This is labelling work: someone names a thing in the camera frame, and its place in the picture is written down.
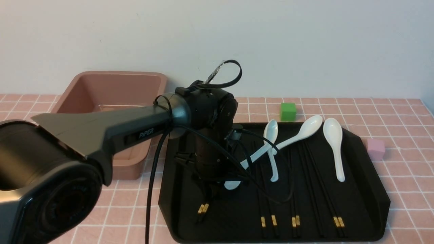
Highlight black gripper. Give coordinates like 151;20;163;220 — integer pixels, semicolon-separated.
192;127;242;200

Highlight black chopstick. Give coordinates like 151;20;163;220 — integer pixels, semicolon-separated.
258;157;280;239
300;141;339;238
288;148;297;239
195;190;207;224
292;148;301;238
302;142;347;238
202;190;212;222
254;160;267;239

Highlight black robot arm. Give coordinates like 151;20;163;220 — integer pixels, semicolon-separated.
1;87;238;244

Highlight white spoon far left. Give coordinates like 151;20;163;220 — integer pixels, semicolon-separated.
224;143;279;190

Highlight white spoon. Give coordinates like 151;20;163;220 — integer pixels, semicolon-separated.
224;143;279;190
276;115;323;150
263;119;279;182
323;118;346;182

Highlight white spoon centre left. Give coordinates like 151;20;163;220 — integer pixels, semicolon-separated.
263;119;279;182

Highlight green foam cube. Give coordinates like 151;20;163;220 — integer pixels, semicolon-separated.
280;103;297;122

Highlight black plastic tray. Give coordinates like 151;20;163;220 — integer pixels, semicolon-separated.
158;128;391;244

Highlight white spoon centre right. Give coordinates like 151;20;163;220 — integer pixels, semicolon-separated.
276;115;323;150

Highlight white spoon far right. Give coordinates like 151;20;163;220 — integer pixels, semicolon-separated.
323;118;346;182

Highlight pink rectangular plastic bin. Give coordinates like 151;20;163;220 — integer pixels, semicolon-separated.
51;71;168;180

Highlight pink foam cube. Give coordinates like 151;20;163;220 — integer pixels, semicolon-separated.
367;139;386;162

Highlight pink checkered tablecloth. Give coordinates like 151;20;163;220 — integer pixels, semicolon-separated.
0;94;434;244

